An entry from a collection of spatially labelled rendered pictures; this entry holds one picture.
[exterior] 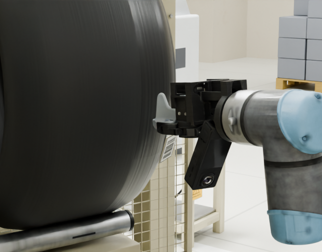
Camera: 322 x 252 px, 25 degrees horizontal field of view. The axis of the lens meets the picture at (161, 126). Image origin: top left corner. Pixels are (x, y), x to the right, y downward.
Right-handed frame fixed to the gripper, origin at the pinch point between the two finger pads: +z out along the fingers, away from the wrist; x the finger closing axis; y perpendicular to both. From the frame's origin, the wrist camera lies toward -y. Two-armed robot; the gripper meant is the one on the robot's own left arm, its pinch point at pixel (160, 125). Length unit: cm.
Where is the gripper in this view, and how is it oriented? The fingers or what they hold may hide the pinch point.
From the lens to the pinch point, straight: 116.7
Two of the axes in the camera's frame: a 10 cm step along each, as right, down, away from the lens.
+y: -0.7, -9.9, -1.0
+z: -5.5, -0.5, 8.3
